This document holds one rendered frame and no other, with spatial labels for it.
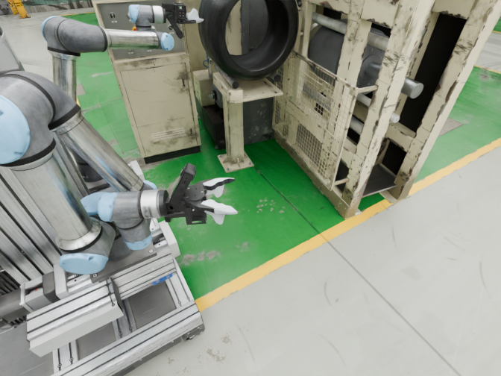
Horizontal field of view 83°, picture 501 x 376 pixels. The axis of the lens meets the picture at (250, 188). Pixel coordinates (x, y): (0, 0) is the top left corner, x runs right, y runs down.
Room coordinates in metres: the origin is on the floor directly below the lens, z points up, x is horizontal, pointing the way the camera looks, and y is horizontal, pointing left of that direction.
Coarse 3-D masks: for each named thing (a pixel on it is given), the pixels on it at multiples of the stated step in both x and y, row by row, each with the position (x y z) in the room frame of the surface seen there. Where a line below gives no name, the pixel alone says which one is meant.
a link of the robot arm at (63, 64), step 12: (48, 24) 1.24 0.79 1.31; (48, 36) 1.22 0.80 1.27; (48, 48) 1.21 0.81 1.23; (60, 48) 1.21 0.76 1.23; (60, 60) 1.20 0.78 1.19; (72, 60) 1.23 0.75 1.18; (60, 72) 1.19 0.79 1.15; (72, 72) 1.22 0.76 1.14; (60, 84) 1.17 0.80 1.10; (72, 84) 1.20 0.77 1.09; (72, 96) 1.18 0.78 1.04
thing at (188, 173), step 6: (186, 168) 0.54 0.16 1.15; (192, 168) 0.55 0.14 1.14; (180, 174) 0.54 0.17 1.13; (186, 174) 0.53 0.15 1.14; (192, 174) 0.53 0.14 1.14; (180, 180) 0.53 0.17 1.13; (186, 180) 0.53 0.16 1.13; (180, 186) 0.52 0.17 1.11; (186, 186) 0.52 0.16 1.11; (174, 192) 0.52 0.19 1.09; (180, 192) 0.52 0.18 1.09; (174, 198) 0.52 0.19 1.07; (180, 198) 0.52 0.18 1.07; (174, 204) 0.51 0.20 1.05
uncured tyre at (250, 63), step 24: (216, 0) 1.66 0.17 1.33; (264, 0) 2.04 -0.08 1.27; (288, 0) 1.77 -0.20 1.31; (216, 24) 1.63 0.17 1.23; (288, 24) 1.94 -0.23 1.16; (216, 48) 1.63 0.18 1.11; (264, 48) 2.01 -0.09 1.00; (288, 48) 1.78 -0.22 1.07; (240, 72) 1.67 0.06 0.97; (264, 72) 1.73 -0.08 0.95
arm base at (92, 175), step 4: (80, 164) 1.01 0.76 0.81; (84, 164) 1.00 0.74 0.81; (88, 164) 1.01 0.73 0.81; (80, 168) 1.01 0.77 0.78; (84, 168) 1.00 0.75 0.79; (88, 168) 1.00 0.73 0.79; (80, 172) 1.00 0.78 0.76; (84, 172) 1.01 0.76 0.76; (88, 172) 1.00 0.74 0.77; (92, 172) 1.00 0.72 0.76; (96, 172) 1.01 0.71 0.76; (84, 176) 1.00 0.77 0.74; (88, 176) 0.99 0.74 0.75; (92, 176) 0.99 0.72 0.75; (96, 176) 1.00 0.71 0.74; (100, 176) 1.00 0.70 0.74; (84, 180) 0.99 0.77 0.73; (88, 180) 0.99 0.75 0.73; (92, 180) 0.99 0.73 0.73; (96, 180) 0.99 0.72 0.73; (100, 180) 1.00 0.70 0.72
